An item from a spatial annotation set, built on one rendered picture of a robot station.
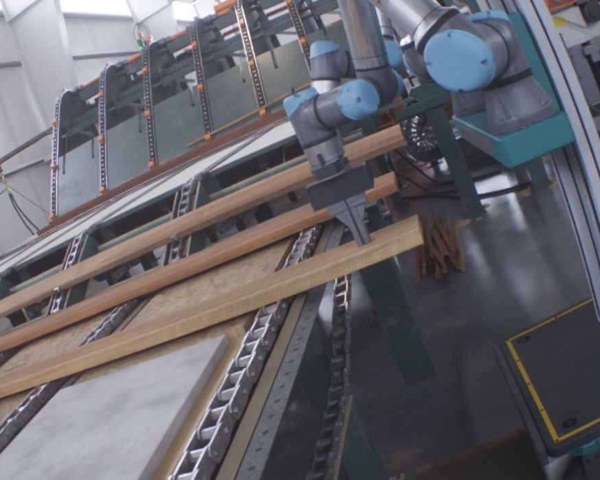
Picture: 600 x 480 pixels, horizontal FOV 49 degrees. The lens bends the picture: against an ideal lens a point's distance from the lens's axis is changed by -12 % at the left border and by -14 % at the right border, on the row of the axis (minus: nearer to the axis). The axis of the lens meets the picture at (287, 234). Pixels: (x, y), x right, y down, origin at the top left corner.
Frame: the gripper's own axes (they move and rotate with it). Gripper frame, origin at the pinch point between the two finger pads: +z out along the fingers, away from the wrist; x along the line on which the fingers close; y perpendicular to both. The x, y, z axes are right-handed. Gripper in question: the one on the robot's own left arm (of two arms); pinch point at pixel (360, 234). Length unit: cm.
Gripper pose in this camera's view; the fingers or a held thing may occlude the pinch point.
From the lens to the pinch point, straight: 152.3
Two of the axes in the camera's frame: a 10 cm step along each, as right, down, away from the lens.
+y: 1.5, -2.5, 9.6
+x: -9.0, 3.6, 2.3
